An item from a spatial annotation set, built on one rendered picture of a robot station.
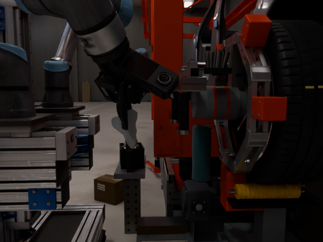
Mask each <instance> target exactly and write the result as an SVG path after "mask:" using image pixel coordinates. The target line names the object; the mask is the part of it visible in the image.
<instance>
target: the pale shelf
mask: <svg viewBox="0 0 323 242"><path fill-rule="evenodd" d="M145 171H146V155H145V168H138V169H133V173H132V174H127V173H126V172H127V171H126V169H121V166H120V161H119V163H118V165H117V168H116V170H115V172H114V179H145Z"/></svg>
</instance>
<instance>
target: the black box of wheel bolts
mask: <svg viewBox="0 0 323 242"><path fill-rule="evenodd" d="M119 145H120V166H121V169H126V151H125V145H126V143H119ZM144 150H145V149H144V146H143V145H142V143H141V142H138V143H136V145H135V147H134V148H133V152H132V168H133V169H138V168H145V155H144Z"/></svg>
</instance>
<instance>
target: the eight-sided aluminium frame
mask: <svg viewBox="0 0 323 242"><path fill-rule="evenodd" d="M240 34H241V31H238V32H235V34H233V35H232V36H230V37H229V38H228V39H226V40H223V42H222V45H221V50H222V52H223V51H224V52H225V47H229V45H231V44H232V45H233V46H238V49H239V52H240V55H241V58H242V61H243V64H244V67H245V70H246V73H247V78H248V99H247V126H246V134H245V138H244V140H243V143H242V145H241V147H240V149H239V151H238V153H237V154H236V153H235V152H234V151H233V147H232V142H231V138H230V133H229V130H228V125H227V120H212V121H213V127H214V131H215V136H216V142H217V147H218V155H219V158H220V161H222V162H223V163H224V164H225V165H226V166H227V167H228V168H229V169H230V170H231V172H233V173H234V174H242V173H250V171H252V168H253V166H254V164H255V162H256V161H257V159H258V157H259V155H260V154H261V152H262V150H263V149H264V147H265V146H266V145H267V142H268V136H269V132H268V126H269V121H260V120H259V126H258V128H256V119H254V118H252V117H251V104H252V97H257V89H258V85H260V97H269V96H270V82H271V81H272V80H271V71H270V66H268V64H267V62H266V59H265V57H264V54H263V52H262V49H261V47H244V45H243V43H242V41H241V40H240ZM227 84H228V75H227V76H214V79H213V85H214V86H227ZM220 127H222V130H223V134H224V140H225V145H226V149H224V145H223V141H222V136H221V131H220Z"/></svg>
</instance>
